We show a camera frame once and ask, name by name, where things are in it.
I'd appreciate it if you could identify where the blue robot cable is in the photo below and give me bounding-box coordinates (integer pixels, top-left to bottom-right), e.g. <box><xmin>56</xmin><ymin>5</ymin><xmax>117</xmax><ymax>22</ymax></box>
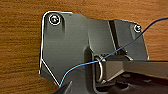
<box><xmin>58</xmin><ymin>19</ymin><xmax>168</xmax><ymax>88</ymax></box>

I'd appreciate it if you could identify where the black robot base chassis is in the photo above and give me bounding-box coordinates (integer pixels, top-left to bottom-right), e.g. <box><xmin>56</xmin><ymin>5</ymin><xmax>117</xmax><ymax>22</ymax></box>
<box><xmin>39</xmin><ymin>11</ymin><xmax>150</xmax><ymax>94</ymax></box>

